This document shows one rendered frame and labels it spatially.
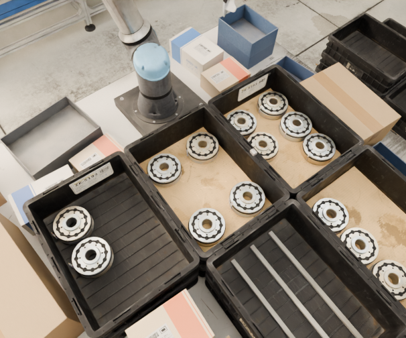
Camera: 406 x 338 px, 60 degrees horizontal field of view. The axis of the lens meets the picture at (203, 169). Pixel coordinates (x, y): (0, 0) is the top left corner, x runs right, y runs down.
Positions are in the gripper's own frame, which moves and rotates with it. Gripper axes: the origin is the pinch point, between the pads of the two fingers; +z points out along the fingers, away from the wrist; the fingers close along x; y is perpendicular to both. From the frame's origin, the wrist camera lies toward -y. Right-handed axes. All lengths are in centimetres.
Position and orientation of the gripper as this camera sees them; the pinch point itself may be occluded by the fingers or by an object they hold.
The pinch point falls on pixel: (238, 7)
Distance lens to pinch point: 144.3
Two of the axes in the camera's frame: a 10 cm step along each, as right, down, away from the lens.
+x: 7.8, -5.7, 2.4
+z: 0.5, 4.4, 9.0
